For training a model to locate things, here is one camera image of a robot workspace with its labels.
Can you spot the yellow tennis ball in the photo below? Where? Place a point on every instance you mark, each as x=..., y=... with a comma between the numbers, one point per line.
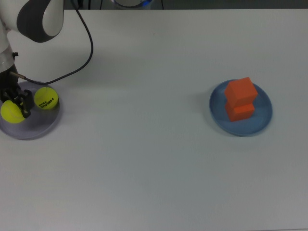
x=10, y=113
x=45, y=96

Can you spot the blue plate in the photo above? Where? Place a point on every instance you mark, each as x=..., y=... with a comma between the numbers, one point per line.
x=262, y=120

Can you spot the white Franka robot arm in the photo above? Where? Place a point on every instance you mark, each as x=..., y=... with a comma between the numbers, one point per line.
x=53, y=14

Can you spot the orange cube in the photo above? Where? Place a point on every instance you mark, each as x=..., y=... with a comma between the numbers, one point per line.
x=240, y=113
x=240, y=91

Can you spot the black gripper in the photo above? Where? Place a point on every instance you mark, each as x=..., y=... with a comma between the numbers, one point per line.
x=8, y=81

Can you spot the purple plate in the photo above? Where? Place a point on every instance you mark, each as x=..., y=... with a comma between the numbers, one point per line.
x=36, y=125

